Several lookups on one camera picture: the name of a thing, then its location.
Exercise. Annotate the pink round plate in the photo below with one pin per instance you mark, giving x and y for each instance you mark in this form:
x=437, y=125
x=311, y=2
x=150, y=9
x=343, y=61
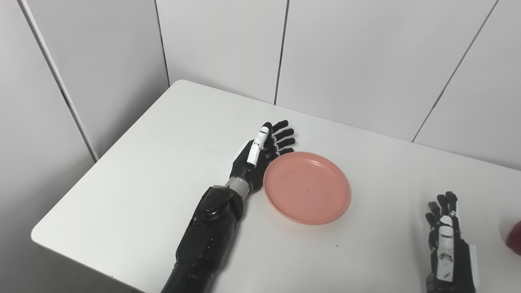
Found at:
x=307, y=188

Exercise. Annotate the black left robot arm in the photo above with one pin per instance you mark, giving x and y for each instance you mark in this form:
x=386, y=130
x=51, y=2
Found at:
x=207, y=240

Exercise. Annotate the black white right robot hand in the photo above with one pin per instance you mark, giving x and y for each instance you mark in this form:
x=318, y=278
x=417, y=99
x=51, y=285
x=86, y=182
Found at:
x=462, y=264

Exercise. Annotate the red apple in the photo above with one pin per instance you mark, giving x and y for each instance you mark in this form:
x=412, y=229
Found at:
x=516, y=239

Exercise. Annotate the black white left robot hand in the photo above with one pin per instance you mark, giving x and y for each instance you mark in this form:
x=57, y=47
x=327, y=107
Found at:
x=244, y=165

